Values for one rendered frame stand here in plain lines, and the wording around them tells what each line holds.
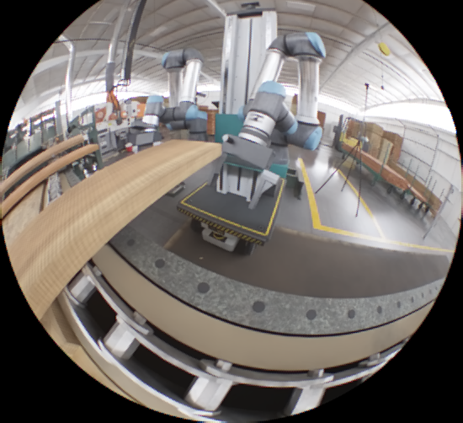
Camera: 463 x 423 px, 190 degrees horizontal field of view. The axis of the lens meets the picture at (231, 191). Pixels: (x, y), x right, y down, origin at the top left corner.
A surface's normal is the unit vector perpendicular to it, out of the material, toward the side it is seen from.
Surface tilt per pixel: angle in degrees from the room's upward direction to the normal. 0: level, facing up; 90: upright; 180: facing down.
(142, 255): 0
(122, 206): 90
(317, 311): 0
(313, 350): 0
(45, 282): 90
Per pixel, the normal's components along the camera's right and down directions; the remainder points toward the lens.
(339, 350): 0.06, -0.85
